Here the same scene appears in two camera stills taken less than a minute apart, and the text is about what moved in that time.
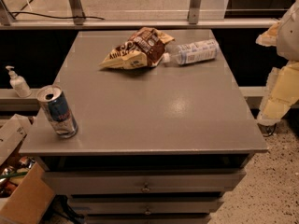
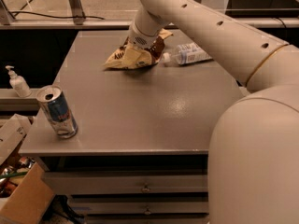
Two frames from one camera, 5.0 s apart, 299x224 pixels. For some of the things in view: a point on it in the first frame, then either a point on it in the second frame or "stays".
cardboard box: [29, 203] stays
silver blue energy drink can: [55, 105] stays
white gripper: [290, 36] -> [142, 40]
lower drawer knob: [148, 212] stays
